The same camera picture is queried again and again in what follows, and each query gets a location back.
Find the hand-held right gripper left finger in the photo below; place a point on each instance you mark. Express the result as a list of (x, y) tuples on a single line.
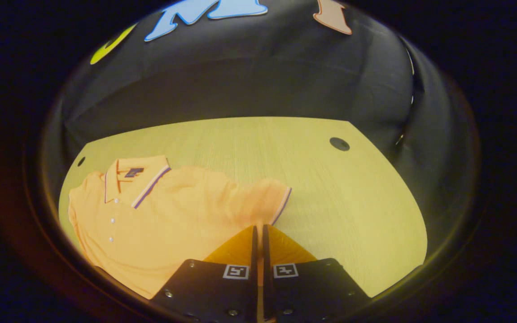
[(213, 291)]

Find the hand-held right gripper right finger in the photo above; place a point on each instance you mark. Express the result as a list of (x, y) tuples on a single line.
[(312, 291)]

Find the orange polo T-shirt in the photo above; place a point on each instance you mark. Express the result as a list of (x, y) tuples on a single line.
[(173, 224)]

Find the black round table grommet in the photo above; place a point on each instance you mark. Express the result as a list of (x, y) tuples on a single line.
[(339, 143), (81, 161)]

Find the black backdrop cloth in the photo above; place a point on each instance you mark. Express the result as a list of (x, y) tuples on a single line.
[(263, 76)]

